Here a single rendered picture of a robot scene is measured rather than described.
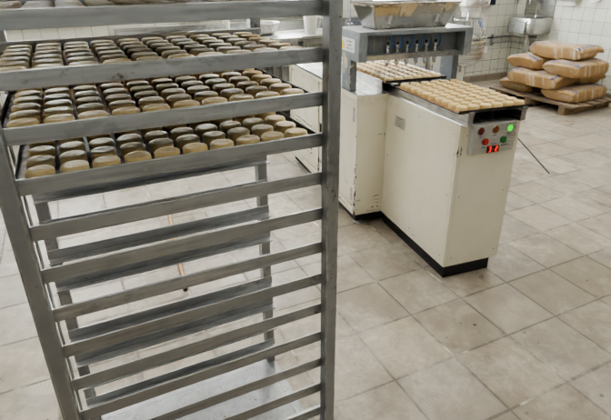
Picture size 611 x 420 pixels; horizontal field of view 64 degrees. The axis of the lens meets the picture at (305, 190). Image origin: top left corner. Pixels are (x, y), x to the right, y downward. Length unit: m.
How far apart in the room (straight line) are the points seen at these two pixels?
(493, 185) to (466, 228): 0.25
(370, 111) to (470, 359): 1.42
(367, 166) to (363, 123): 0.28
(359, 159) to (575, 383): 1.55
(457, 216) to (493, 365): 0.71
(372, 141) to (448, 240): 0.77
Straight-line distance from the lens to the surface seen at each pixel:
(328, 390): 1.43
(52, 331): 1.07
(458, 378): 2.15
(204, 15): 0.93
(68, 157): 1.04
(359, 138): 2.87
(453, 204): 2.46
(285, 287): 1.19
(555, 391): 2.23
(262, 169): 1.51
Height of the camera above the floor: 1.47
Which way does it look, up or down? 24 degrees down
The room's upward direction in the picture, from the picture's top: 1 degrees counter-clockwise
